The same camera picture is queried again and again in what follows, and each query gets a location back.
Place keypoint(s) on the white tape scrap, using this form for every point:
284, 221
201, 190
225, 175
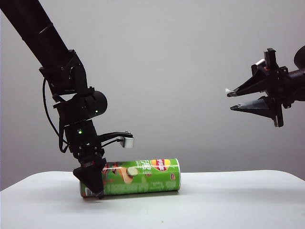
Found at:
227, 90

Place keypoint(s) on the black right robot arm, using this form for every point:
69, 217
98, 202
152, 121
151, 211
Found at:
297, 76

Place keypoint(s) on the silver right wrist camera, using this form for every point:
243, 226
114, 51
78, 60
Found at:
261, 63

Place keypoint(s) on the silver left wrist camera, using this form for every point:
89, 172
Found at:
128, 142

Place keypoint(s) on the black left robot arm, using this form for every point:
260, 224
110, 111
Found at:
35, 28

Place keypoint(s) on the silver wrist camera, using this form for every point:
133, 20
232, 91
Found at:
261, 63
128, 142

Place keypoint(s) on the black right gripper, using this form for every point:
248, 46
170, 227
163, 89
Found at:
277, 88

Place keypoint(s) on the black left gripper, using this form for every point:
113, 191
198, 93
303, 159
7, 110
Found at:
82, 140

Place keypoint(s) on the green chips can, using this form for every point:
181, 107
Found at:
147, 181

